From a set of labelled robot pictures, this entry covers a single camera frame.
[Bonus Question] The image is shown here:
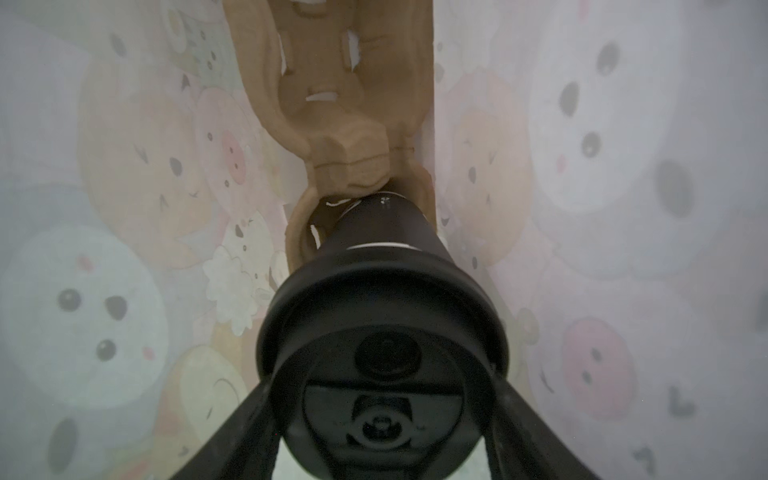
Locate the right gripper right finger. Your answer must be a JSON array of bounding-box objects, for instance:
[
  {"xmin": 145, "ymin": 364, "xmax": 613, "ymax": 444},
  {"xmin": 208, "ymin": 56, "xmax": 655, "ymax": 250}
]
[{"xmin": 484, "ymin": 375, "xmax": 598, "ymax": 480}]

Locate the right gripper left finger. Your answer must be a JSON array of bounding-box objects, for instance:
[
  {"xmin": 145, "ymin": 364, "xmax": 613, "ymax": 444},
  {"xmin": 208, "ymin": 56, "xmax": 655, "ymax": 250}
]
[{"xmin": 173, "ymin": 378, "xmax": 282, "ymax": 480}]

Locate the single black cup lid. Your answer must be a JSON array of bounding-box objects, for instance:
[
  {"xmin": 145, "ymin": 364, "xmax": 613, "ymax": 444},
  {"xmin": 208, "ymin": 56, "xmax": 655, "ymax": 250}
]
[{"xmin": 258, "ymin": 245, "xmax": 509, "ymax": 479}]

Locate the single black paper cup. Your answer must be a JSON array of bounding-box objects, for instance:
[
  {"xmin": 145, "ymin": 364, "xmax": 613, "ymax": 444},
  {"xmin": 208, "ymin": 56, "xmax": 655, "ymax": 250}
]
[{"xmin": 306, "ymin": 192, "xmax": 461, "ymax": 278}]

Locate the white paper takeout bag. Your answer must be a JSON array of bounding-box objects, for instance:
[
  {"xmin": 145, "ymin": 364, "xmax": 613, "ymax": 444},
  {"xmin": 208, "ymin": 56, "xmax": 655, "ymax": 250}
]
[{"xmin": 1, "ymin": 1, "xmax": 767, "ymax": 479}]

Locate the brown pulp cup carrier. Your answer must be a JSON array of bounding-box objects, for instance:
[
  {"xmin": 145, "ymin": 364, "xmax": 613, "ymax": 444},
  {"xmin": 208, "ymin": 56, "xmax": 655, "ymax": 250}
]
[{"xmin": 223, "ymin": 0, "xmax": 436, "ymax": 270}]

